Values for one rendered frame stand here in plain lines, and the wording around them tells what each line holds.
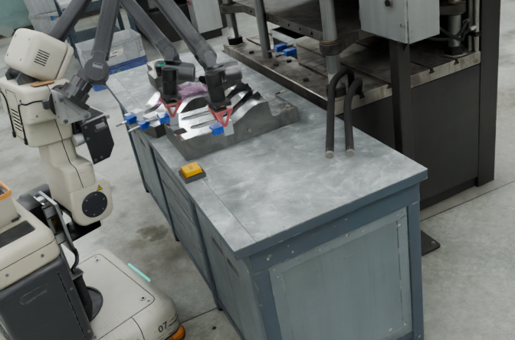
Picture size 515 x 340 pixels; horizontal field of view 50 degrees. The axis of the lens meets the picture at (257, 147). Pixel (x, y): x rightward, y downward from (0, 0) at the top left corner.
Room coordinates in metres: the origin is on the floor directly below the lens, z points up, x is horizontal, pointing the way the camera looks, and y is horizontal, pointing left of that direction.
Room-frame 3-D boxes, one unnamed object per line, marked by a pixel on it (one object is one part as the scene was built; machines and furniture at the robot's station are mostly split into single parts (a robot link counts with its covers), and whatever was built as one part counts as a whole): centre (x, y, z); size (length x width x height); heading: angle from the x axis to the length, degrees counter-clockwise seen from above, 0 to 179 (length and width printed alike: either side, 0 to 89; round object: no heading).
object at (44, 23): (8.37, 2.62, 0.16); 0.60 x 0.42 x 0.33; 105
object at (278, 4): (2.97, -0.53, 0.96); 1.29 x 0.83 x 0.18; 21
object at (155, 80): (2.86, 0.39, 0.84); 0.20 x 0.15 x 0.07; 111
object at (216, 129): (1.85, 0.14, 0.94); 0.13 x 0.05 x 0.05; 111
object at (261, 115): (2.11, 0.09, 0.87); 0.50 x 0.26 x 0.14; 111
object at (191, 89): (2.41, 0.29, 0.90); 0.26 x 0.18 x 0.08; 128
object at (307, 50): (2.90, -0.47, 0.87); 0.50 x 0.27 x 0.17; 111
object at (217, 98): (1.86, 0.11, 1.06); 0.10 x 0.07 x 0.07; 21
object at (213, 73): (1.86, 0.10, 1.12); 0.07 x 0.06 x 0.07; 105
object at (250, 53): (2.98, -0.53, 0.76); 1.30 x 0.84 x 0.07; 21
